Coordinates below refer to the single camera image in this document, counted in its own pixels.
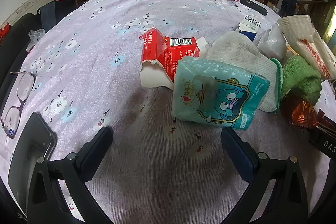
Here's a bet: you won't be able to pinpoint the white knit glove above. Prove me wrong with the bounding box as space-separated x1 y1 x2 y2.
206 30 284 113

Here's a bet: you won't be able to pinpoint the black case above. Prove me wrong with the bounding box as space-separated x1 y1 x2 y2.
239 0 268 16

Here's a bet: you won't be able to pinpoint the red torn tissue pack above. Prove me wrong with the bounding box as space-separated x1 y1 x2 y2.
139 27 208 89

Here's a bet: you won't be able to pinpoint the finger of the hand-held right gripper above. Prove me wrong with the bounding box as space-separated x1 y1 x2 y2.
308 119 336 160

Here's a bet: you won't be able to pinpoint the black chair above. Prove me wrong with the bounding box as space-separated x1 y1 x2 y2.
0 13 42 98

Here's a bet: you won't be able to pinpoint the green cloth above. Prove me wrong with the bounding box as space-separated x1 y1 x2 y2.
280 55 322 106

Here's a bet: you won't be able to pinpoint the white red-printed paper bag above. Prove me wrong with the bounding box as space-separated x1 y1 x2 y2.
278 15 336 80

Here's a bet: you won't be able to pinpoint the dark jacket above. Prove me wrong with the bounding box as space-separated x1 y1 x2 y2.
281 0 298 17

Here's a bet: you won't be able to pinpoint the teal cartoon tissue pack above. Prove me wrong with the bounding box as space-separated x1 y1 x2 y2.
171 56 271 131

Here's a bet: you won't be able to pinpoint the white plastic bag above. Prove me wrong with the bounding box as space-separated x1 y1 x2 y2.
257 23 288 60

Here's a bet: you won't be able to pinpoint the clear plastic bag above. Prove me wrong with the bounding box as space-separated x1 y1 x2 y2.
28 28 46 52

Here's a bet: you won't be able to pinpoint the black smartphone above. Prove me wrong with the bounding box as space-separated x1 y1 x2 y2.
8 112 57 214

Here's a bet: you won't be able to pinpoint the red-brown snack wrapper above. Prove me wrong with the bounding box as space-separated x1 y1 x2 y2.
282 97 328 130

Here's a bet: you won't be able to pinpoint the blue and white box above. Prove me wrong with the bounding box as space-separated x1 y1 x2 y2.
238 15 261 42

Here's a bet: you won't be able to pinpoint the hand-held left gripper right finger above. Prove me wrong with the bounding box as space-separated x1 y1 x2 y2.
220 127 309 224

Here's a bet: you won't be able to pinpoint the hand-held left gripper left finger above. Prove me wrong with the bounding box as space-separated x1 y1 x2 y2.
26 126 114 224

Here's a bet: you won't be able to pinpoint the eyeglasses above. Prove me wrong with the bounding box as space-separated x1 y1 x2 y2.
0 71 37 139

